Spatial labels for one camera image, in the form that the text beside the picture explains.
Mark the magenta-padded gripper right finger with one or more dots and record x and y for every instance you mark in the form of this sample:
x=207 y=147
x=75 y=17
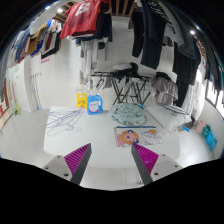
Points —
x=146 y=160

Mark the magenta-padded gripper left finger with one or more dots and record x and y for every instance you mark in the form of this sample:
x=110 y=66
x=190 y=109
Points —
x=77 y=160

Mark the cartoon print towel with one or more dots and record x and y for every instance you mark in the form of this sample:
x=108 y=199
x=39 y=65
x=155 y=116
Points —
x=138 y=136

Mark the white pillow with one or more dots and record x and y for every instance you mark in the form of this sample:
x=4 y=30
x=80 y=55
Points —
x=166 y=118

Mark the round pale green peg hanger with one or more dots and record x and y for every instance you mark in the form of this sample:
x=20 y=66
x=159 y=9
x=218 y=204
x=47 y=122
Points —
x=128 y=114

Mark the small blue brush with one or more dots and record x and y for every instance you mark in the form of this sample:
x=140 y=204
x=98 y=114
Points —
x=185 y=128

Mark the blue detergent bottle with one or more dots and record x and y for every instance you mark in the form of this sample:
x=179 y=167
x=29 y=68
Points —
x=95 y=106

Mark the yellow caution sign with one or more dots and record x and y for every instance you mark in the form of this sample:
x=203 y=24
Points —
x=81 y=100

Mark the teal bags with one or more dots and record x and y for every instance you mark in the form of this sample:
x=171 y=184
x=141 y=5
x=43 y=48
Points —
x=210 y=138

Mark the grey garment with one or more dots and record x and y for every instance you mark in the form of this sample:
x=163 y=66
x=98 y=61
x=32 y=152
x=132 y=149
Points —
x=164 y=90

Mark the black folding drying rack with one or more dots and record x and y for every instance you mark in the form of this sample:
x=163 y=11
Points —
x=121 y=88

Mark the white and black clothes pile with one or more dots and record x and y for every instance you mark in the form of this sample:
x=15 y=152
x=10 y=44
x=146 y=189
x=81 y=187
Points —
x=125 y=68

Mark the white hanging garments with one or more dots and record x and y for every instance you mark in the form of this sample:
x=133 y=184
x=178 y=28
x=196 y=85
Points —
x=88 y=56

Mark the dark hanging garments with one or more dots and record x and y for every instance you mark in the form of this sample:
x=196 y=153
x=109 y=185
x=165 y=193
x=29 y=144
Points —
x=153 y=36

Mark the row of colourful hanging clothes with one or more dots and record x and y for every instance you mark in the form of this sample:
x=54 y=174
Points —
x=36 y=41

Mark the red sports jersey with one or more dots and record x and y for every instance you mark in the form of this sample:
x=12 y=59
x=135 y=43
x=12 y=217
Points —
x=81 y=18

